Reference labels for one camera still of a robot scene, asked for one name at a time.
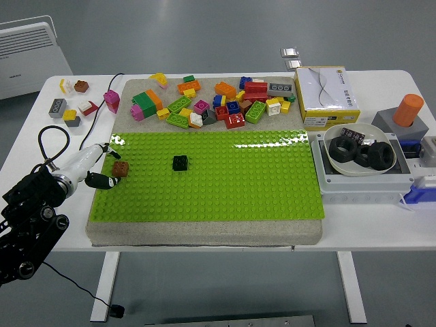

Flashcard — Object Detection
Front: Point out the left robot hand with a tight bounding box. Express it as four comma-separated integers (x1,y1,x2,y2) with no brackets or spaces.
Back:
54,142,123,191

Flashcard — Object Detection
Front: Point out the yellow and grey brick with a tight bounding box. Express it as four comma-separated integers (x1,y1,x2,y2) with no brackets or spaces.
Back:
62,109,82,128

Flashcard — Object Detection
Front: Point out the white and red brick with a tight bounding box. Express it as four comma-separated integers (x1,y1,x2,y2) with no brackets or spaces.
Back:
77,100,99,117

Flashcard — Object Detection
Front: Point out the grey long brick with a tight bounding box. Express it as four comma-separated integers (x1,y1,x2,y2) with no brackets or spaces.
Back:
48,98,67,119
267,82,294,97

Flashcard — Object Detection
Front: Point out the magenta and pink brick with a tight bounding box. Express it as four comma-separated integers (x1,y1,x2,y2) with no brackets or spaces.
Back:
103,89,121,114

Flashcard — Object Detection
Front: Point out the pink building brick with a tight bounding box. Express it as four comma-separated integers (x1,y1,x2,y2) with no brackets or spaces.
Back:
129,104,146,121

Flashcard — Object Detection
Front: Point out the large dark green brick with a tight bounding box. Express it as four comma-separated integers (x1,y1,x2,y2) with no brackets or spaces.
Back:
131,91,158,119

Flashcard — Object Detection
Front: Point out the large orange brick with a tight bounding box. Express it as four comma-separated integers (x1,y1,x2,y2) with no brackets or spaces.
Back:
144,89,165,112

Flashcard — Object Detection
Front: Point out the black building brick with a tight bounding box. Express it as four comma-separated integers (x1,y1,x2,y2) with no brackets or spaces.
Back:
172,155,189,173

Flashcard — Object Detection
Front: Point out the lime green long brick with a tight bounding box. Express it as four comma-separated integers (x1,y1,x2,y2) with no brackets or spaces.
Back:
244,100,267,125
166,112,190,129
166,95,192,113

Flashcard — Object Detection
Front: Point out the yellow and pink brick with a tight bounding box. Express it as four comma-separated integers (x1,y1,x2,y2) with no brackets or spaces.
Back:
149,72,169,90

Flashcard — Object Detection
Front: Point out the white and orange brick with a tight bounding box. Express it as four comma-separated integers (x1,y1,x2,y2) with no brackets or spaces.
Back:
187,112,204,129

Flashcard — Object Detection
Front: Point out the orange long brick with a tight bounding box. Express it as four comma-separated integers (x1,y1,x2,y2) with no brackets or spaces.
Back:
176,80,202,95
214,82,237,99

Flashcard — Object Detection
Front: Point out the grey and black brick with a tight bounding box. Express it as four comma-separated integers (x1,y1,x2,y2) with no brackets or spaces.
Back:
200,108,218,126

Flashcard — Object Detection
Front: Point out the green studded baseplate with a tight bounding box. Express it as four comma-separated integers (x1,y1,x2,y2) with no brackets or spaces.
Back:
89,130,324,223

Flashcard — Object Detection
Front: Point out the large red brick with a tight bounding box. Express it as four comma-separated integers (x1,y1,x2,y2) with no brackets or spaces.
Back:
244,81,269,103

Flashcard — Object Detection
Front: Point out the white panel heater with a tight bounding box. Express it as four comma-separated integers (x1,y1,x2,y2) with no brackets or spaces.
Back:
0,15,74,100

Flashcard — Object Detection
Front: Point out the white table leg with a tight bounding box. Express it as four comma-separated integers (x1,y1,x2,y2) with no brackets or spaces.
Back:
90,251,120,323
335,251,368,324

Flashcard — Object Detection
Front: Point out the yellow and white cardboard box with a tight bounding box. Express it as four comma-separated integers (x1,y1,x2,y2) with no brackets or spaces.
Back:
293,65,361,129

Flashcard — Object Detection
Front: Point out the large black hex nut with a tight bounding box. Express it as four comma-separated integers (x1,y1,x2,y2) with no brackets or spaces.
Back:
367,141,396,170
328,136,358,161

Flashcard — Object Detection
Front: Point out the dark circuit board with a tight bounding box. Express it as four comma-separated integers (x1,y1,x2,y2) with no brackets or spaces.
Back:
340,127,366,141

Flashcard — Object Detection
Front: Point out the white bowl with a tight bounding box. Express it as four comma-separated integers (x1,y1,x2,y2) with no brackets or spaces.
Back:
322,123,400,177

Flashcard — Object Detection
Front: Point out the small black hex nut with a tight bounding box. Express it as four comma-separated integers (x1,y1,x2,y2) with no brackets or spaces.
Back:
354,144,372,168

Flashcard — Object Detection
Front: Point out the grey junction box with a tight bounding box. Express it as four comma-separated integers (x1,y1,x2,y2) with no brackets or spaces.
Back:
310,131,416,205

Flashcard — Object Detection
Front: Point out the grey block with hole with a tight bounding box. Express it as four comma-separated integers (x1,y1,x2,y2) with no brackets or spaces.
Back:
371,108,430,140

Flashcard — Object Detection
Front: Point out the white zip tie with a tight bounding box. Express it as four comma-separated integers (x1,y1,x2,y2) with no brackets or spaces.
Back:
396,193,416,213

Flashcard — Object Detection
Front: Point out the blue clamp part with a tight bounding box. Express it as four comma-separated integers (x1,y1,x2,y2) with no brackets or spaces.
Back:
400,138,422,159

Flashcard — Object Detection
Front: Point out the orange cylinder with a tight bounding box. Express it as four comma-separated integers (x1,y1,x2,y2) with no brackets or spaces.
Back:
392,94,425,127

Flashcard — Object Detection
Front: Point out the grey socket block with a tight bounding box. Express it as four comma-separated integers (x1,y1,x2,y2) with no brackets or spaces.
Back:
418,136,436,161

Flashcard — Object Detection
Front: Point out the thin black cord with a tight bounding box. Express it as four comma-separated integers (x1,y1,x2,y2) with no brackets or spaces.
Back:
78,72,126,151

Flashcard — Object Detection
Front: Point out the black plug with cord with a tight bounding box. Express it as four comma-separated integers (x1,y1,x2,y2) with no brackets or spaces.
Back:
42,261,126,318

